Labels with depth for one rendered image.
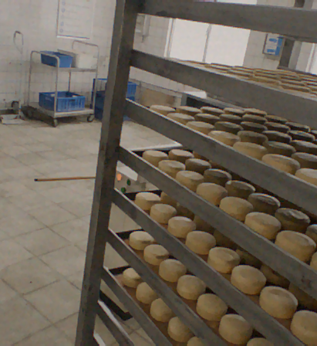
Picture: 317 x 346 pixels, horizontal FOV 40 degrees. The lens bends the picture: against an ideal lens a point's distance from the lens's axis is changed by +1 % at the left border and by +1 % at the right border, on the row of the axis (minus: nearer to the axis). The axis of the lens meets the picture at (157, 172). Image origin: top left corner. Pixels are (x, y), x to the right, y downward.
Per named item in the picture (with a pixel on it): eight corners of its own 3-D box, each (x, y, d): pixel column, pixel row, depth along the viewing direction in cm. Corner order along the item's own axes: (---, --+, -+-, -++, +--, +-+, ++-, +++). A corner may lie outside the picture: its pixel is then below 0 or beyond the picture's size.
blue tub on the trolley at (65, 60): (54, 62, 612) (55, 51, 607) (73, 68, 590) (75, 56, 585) (37, 62, 588) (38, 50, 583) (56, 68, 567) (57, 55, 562)
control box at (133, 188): (108, 187, 231) (111, 163, 226) (136, 205, 214) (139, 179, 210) (102, 188, 228) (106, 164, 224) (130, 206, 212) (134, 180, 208)
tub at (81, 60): (71, 62, 646) (72, 49, 640) (94, 68, 626) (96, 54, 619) (54, 62, 616) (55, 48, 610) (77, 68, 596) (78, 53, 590)
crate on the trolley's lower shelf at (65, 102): (65, 103, 658) (66, 90, 652) (84, 110, 640) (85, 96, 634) (37, 106, 612) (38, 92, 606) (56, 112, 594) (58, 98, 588)
